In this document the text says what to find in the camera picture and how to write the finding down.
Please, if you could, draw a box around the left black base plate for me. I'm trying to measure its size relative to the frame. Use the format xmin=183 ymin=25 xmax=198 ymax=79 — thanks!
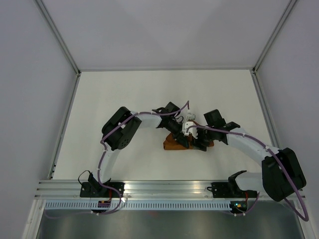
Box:
xmin=80 ymin=182 xmax=125 ymax=198

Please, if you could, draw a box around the white slotted cable duct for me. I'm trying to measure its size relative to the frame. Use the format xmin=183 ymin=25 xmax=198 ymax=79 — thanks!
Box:
xmin=45 ymin=200 xmax=231 ymax=211

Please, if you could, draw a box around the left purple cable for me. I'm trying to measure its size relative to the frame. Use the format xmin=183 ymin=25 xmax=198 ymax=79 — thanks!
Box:
xmin=44 ymin=100 xmax=190 ymax=220

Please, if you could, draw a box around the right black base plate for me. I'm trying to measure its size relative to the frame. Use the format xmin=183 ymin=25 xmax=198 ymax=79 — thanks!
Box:
xmin=211 ymin=182 xmax=258 ymax=199

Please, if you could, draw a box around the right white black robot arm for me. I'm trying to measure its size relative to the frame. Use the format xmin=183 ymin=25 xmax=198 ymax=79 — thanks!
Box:
xmin=185 ymin=110 xmax=307 ymax=202

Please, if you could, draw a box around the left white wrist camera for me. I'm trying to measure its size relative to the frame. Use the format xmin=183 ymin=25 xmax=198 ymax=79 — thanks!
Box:
xmin=185 ymin=112 xmax=196 ymax=122

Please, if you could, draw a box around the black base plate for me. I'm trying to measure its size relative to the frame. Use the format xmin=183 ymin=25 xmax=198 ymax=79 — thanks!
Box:
xmin=211 ymin=182 xmax=258 ymax=199
xmin=80 ymin=182 xmax=125 ymax=198

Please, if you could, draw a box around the right aluminium frame post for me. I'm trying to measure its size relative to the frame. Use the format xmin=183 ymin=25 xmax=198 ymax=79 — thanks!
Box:
xmin=251 ymin=0 xmax=299 ymax=74

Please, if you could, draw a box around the aluminium frame post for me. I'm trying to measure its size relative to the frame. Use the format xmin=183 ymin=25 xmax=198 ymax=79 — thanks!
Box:
xmin=33 ymin=0 xmax=81 ymax=76
xmin=251 ymin=0 xmax=299 ymax=74

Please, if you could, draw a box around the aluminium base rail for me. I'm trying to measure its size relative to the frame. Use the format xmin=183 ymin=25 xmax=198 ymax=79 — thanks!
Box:
xmin=34 ymin=180 xmax=244 ymax=201

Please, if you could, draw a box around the purple cable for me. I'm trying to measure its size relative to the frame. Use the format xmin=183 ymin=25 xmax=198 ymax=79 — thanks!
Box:
xmin=186 ymin=125 xmax=310 ymax=222
xmin=44 ymin=100 xmax=190 ymax=220

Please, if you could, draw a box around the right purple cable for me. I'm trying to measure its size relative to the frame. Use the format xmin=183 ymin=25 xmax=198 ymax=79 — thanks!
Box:
xmin=186 ymin=125 xmax=310 ymax=222

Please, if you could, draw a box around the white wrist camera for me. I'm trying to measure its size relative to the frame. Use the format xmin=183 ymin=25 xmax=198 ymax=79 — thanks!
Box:
xmin=182 ymin=121 xmax=198 ymax=139
xmin=185 ymin=112 xmax=196 ymax=122

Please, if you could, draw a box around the orange-brown cloth napkin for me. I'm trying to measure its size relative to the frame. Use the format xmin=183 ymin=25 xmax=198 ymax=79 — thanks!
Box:
xmin=163 ymin=132 xmax=214 ymax=152

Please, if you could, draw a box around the left aluminium frame post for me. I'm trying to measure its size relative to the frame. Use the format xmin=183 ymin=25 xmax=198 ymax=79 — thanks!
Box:
xmin=33 ymin=0 xmax=81 ymax=76

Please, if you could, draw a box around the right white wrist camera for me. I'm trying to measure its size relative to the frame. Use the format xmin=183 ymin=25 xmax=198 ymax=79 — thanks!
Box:
xmin=182 ymin=121 xmax=198 ymax=139

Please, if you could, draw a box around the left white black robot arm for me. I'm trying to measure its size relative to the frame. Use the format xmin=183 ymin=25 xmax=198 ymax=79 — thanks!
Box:
xmin=83 ymin=102 xmax=193 ymax=197

